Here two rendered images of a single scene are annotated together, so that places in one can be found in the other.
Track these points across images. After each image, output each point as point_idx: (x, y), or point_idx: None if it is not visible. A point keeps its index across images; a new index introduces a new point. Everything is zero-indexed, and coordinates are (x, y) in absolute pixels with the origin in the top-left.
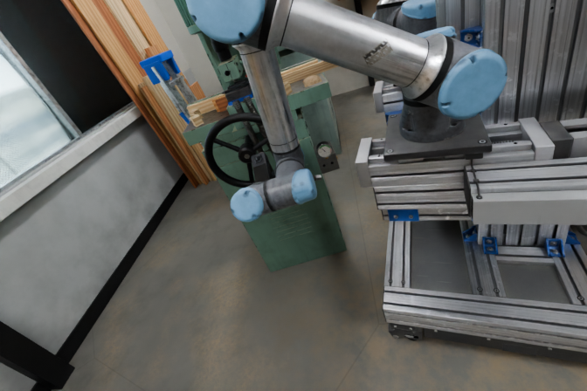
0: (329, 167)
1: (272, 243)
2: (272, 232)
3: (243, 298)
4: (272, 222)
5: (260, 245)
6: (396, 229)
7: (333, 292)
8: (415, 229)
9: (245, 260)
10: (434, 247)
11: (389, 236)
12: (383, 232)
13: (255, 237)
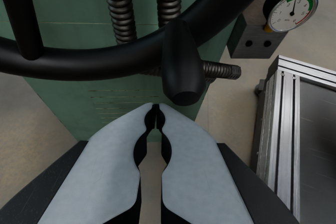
0: (255, 50)
1: (89, 123)
2: (91, 112)
3: (31, 177)
4: (94, 101)
5: (68, 121)
6: (280, 164)
7: (159, 200)
8: (302, 167)
9: (46, 114)
10: (328, 209)
11: (270, 172)
12: (232, 129)
13: (60, 112)
